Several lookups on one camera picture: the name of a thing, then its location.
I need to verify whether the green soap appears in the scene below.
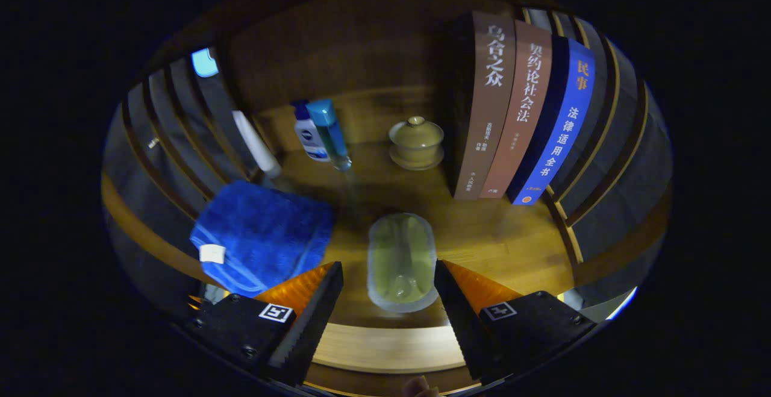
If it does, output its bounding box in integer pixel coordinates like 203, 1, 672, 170
367, 213, 439, 313

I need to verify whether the lidded beige tea cup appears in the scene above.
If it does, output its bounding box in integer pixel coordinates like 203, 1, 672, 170
388, 116, 445, 171

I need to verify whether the white sheet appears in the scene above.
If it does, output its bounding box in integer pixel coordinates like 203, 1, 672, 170
557, 287, 638, 322

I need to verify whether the wooden cabinet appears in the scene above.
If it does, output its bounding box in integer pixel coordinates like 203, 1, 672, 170
101, 0, 673, 396

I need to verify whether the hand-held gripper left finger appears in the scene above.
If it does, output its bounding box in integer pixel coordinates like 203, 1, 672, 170
184, 261, 344, 386

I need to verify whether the light brown book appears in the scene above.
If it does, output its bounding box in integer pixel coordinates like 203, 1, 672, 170
479, 19, 553, 199

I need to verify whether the dark brown book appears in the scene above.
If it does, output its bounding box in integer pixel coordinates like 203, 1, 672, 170
446, 11, 517, 201

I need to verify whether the wooden countertop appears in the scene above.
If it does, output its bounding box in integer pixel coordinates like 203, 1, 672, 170
101, 141, 669, 331

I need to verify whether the white tube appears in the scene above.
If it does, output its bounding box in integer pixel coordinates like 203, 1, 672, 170
232, 110, 282, 179

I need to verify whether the white lotion bottle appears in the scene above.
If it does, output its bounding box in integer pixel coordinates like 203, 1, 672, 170
293, 101, 331, 163

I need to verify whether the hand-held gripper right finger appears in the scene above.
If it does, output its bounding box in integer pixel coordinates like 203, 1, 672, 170
434, 260, 600, 383

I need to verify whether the teal bottle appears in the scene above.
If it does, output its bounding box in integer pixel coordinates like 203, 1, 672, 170
306, 99, 352, 172

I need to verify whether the wooden drawer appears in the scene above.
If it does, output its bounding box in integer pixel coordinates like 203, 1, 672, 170
304, 324, 482, 396

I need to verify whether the blue book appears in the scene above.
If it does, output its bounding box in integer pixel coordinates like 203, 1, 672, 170
506, 37, 596, 206

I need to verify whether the folded blue towel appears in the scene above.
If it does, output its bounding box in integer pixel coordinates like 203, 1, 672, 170
190, 180, 335, 298

